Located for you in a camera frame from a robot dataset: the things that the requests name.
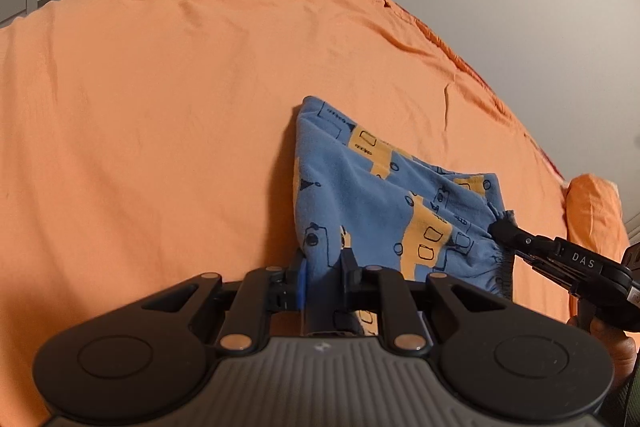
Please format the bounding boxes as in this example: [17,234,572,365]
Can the orange bed sheet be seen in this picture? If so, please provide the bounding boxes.
[0,0,576,427]

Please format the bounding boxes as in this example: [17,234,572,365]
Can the red blanket edge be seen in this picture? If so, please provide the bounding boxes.
[534,146,570,184]

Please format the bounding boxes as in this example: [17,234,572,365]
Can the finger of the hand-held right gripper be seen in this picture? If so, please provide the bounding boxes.
[500,251,573,301]
[489,210,565,259]

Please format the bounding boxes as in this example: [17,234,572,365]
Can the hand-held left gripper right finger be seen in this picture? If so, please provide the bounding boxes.
[340,250,504,354]

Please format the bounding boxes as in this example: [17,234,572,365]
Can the person's right hand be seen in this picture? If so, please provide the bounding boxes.
[567,314,640,390]

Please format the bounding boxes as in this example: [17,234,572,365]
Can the orange pillow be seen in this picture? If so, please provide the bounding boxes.
[564,173,632,324]

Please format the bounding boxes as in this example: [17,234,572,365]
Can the person's right forearm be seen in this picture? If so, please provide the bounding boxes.
[600,364,640,427]

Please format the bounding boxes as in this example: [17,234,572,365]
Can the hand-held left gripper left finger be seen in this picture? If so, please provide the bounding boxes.
[142,252,307,354]

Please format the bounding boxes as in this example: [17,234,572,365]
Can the blue pants with yellow print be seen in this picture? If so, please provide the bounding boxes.
[291,95,515,339]

